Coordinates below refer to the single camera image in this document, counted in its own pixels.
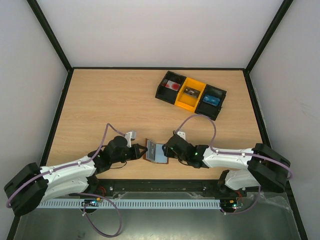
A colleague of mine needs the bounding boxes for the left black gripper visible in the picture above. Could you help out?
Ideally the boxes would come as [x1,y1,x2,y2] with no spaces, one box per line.
[111,144,148,164]

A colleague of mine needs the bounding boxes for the purple cable loop front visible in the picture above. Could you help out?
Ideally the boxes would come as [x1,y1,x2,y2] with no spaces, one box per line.
[81,191,123,237]

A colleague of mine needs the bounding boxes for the dark card in yellow bin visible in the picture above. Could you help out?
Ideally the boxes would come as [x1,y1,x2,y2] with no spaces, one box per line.
[183,86,200,99]

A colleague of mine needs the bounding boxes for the blue card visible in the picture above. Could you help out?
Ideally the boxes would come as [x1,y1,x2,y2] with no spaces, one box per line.
[202,94,220,107]

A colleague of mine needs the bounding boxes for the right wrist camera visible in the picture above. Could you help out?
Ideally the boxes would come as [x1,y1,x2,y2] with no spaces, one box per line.
[173,130,186,140]

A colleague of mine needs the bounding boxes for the brown leather card holder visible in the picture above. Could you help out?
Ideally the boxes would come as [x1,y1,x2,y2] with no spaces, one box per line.
[143,138,169,165]

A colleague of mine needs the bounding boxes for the blue slotted cable duct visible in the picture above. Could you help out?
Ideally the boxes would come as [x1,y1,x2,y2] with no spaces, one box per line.
[38,198,221,210]

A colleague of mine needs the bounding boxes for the yellow bin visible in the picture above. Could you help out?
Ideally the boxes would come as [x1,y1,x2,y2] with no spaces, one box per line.
[174,77,207,113]

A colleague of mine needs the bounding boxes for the red white card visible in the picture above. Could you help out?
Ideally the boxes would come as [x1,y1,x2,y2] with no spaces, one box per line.
[161,79,181,92]

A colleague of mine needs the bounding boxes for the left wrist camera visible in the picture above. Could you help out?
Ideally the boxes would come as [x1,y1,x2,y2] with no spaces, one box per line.
[124,130,137,148]

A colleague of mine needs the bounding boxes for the black bin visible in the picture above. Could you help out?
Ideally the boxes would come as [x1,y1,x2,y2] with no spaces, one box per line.
[195,84,227,121]
[155,71,187,105]

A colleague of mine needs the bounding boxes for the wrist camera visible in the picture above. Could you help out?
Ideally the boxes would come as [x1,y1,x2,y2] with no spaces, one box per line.
[124,130,137,148]
[173,130,186,140]

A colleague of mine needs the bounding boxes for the black bin right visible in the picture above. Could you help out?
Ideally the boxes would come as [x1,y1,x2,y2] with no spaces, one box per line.
[195,84,227,121]

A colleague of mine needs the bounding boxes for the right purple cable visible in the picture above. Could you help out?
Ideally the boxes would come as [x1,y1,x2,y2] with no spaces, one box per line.
[173,114,293,181]

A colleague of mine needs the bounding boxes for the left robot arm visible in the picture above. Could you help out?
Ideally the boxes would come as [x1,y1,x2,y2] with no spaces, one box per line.
[4,136,148,217]

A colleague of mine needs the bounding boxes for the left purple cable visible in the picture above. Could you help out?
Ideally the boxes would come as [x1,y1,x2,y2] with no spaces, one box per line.
[5,122,129,209]

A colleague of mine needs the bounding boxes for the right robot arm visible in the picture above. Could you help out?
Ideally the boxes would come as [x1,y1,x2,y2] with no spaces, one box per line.
[162,134,292,196]

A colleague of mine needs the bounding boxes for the black bin left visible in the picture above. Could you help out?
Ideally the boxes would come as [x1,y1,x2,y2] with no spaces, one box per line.
[155,71,187,105]

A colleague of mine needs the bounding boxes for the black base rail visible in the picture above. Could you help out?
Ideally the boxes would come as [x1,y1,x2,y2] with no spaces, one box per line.
[98,179,222,198]

